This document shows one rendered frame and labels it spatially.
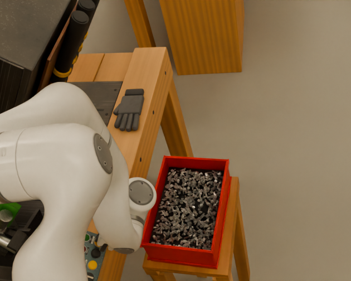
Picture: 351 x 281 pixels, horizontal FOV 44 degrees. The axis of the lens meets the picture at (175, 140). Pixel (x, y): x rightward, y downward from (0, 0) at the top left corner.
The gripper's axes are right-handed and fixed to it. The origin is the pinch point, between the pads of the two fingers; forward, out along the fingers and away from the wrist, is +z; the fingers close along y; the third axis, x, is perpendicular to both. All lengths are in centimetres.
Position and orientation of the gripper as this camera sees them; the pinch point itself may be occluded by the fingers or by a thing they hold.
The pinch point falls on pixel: (102, 238)
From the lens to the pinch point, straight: 126.4
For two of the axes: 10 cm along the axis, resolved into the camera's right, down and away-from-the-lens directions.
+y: 1.7, -7.8, 6.0
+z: -4.0, 5.0, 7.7
